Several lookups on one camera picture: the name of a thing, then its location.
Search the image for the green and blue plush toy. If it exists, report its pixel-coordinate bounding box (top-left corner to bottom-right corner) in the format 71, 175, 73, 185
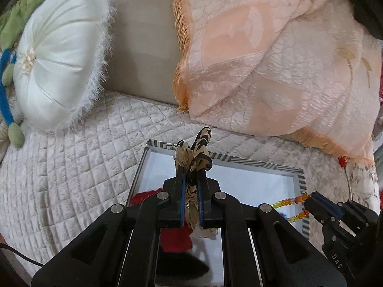
0, 0, 48, 149

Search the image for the animal print scrunchie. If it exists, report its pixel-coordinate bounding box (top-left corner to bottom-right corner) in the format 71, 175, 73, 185
174, 127, 221, 240

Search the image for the cream quilted bedspread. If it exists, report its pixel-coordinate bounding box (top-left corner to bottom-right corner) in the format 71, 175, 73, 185
0, 91, 380, 279

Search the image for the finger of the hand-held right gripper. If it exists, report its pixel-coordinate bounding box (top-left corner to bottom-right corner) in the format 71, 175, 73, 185
303, 197, 340, 226
311, 192, 343, 219

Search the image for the round white satin cushion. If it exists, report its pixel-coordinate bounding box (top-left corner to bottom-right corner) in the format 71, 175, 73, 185
12, 0, 116, 132

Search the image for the black cable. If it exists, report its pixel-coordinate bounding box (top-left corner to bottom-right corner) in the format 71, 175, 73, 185
0, 243, 44, 267

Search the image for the peach fringed blanket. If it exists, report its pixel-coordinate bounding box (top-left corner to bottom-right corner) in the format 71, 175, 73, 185
170, 0, 383, 168

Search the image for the striped shallow tray box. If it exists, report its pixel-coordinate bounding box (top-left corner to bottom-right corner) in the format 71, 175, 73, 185
126, 139, 312, 287

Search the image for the orange yellow beaded bracelet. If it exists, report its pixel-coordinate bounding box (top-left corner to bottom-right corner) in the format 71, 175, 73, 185
272, 193, 313, 223

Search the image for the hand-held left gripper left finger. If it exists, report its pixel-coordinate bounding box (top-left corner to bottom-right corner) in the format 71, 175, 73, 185
31, 170, 189, 287

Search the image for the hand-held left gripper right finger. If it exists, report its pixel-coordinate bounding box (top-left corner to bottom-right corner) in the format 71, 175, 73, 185
194, 172, 348, 287

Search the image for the red scrunchie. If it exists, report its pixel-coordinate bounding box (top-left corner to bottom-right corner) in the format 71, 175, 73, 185
132, 187, 194, 252

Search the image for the beige upholstered backrest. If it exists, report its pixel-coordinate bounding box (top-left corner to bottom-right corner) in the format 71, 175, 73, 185
46, 0, 192, 107

